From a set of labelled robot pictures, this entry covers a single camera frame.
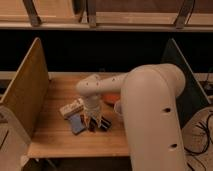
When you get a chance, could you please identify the black striped box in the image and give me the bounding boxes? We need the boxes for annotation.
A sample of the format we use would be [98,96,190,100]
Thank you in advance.
[100,117,112,131]

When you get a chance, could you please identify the black floor cables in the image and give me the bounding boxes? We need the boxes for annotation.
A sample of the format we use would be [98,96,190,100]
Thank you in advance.
[184,111,213,171]

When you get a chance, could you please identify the white paper cup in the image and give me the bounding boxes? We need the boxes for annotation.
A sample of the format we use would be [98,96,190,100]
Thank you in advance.
[114,100,122,117]

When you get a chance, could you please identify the right dark divider panel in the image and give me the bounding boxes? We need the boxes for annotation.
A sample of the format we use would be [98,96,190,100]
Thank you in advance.
[161,38,211,127]

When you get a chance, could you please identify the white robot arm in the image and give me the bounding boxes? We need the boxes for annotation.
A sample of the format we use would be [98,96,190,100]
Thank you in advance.
[76,64,187,171]

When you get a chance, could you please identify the left wooden divider panel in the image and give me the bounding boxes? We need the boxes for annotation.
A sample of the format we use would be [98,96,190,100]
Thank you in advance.
[0,38,49,145]

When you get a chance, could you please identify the blue sponge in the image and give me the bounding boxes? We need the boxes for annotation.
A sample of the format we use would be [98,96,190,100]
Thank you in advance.
[68,114,86,135]

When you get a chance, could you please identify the orange plate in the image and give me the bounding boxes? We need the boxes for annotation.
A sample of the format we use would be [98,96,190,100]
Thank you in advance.
[102,93,120,105]

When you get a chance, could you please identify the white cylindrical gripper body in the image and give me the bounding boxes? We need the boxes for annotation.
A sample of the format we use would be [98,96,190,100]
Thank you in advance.
[83,95,101,120]

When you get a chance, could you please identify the white snack packet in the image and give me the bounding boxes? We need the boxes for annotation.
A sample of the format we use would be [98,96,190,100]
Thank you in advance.
[59,98,84,119]

